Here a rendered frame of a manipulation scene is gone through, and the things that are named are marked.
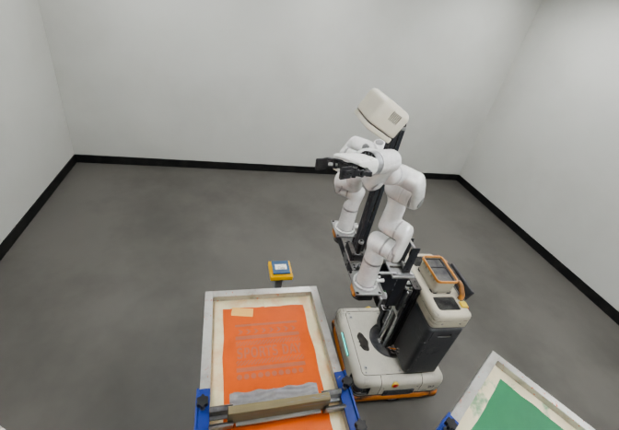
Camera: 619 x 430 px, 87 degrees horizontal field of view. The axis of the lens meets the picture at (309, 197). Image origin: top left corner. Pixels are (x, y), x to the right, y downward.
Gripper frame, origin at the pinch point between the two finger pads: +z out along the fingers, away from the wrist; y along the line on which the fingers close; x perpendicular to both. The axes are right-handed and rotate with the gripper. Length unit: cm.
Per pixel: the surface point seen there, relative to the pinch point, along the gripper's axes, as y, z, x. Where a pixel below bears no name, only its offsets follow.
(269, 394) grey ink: -16, 1, 98
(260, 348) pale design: -35, -7, 94
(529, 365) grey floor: 36, -237, 187
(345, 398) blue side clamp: 4, -22, 97
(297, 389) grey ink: -12, -10, 99
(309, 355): -20, -24, 96
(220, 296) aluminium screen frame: -67, -3, 84
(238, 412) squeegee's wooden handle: -13, 17, 91
